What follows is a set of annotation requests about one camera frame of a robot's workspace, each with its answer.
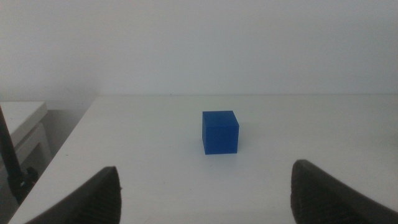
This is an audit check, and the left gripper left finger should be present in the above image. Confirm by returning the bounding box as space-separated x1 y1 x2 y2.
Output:
24 166 123 224

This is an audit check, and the black pole stand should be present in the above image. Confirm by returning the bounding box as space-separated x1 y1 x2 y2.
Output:
0 105 40 205

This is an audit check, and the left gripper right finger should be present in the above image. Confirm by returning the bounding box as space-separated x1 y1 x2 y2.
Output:
290 159 398 224

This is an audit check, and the white side cabinet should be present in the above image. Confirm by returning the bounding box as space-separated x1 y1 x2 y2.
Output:
0 101 53 187

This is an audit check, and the blue cube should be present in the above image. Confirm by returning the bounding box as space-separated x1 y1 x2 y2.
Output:
201 110 240 156

